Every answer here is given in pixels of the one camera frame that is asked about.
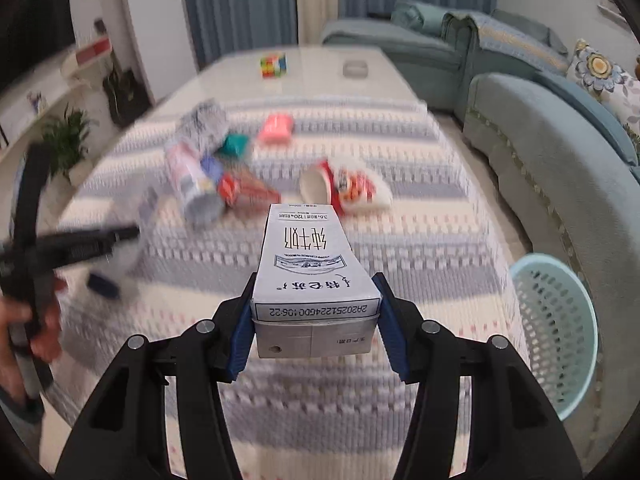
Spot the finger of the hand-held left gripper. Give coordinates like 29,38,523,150
84,271,122,302
30,225,142,271

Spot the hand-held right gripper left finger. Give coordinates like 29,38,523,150
54,271,258,480

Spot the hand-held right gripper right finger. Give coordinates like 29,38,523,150
370,272,583,480

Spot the white milk carton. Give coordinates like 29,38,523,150
250,203,383,361

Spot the pale cylindrical can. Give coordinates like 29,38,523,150
164,139,226,225

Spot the small blue packet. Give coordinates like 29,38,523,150
200,156,223,186

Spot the orange brown cone wrapper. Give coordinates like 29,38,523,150
217,157,282,208

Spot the red and white paper cup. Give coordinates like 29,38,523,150
299,156,392,216

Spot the light blue plastic basket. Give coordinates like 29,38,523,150
509,253,599,422

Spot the grey wrapper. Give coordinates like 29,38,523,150
177,101,228,153

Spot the teal packet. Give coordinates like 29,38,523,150
220,132,249,158

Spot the pink packet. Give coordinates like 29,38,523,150
257,112,295,146

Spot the person's left hand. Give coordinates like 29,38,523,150
0,279,67,401

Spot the striped knitted tablecloth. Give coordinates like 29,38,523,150
42,95,531,480

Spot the green leafy potted plant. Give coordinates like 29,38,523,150
40,105,97,182

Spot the white television cabinet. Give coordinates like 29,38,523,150
0,50,117,163

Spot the red box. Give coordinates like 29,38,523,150
75,39,111,64

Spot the black television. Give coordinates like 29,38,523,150
0,0,77,97

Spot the white refrigerator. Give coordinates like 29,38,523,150
120,0,200,105

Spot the teal sectional sofa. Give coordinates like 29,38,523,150
320,0,640,361

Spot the colourful puzzle cube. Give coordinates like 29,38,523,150
260,53,288,78

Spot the teal yellow-banded sofa cover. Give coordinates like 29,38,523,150
444,10,571,75

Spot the folded teal blanket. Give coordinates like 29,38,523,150
390,0,442,37

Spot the floral cushion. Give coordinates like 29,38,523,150
566,38,640,142

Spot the cream curtain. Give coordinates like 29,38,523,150
299,0,342,46

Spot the white box picture frame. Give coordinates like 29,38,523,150
597,0,627,22

